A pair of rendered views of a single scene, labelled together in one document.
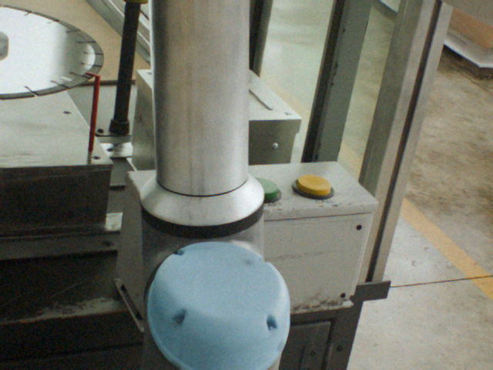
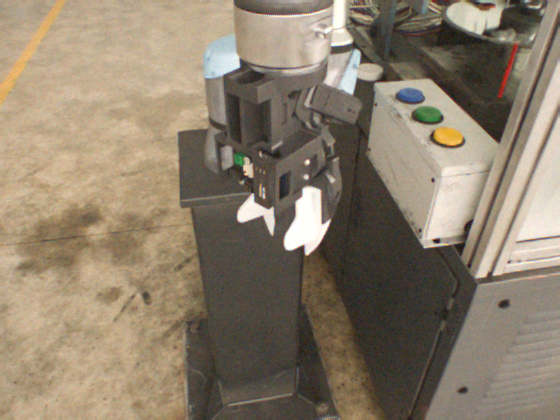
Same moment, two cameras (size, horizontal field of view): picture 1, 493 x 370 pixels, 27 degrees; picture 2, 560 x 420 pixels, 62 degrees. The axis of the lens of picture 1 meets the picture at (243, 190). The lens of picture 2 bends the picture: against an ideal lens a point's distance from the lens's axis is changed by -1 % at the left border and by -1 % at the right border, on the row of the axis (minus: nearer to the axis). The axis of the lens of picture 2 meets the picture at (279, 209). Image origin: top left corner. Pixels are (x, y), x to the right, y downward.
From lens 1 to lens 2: 1.26 m
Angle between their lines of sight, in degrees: 86
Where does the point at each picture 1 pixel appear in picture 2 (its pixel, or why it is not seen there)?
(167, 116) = not seen: outside the picture
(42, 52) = not seen: hidden behind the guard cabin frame
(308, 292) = (409, 205)
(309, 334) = (445, 274)
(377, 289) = (469, 280)
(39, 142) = (496, 83)
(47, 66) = (517, 35)
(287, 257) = (405, 165)
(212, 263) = not seen: hidden behind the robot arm
